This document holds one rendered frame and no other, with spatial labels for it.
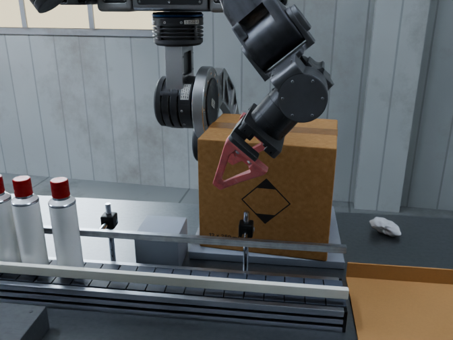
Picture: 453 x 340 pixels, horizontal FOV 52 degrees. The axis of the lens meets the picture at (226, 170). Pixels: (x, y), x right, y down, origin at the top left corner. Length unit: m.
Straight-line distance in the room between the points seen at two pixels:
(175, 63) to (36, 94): 2.74
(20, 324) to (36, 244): 0.17
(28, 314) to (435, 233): 0.99
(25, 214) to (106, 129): 2.76
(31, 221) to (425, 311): 0.79
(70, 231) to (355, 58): 2.55
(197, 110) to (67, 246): 0.48
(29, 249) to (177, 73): 0.57
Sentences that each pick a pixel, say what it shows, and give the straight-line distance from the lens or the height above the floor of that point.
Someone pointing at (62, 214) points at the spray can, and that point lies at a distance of 0.95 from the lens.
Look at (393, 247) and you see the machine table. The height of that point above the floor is 0.83.
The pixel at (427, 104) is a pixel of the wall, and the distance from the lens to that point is 3.33.
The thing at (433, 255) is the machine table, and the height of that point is 0.83.
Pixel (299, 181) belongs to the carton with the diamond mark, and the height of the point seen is 1.04.
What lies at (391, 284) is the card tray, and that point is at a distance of 1.09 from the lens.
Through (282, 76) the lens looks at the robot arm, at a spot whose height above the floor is 1.33.
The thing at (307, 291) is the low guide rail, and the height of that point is 0.91.
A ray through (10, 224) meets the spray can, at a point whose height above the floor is 0.99.
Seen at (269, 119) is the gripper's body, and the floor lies 1.26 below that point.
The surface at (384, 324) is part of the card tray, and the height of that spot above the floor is 0.83.
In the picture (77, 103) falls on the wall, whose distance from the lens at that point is 3.76.
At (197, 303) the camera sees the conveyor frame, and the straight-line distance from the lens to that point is 0.92.
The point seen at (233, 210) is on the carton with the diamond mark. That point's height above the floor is 0.96.
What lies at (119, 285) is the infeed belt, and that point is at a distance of 0.97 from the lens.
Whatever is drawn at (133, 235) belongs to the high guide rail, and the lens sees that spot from 0.97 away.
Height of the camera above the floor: 1.42
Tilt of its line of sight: 21 degrees down
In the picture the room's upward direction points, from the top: straight up
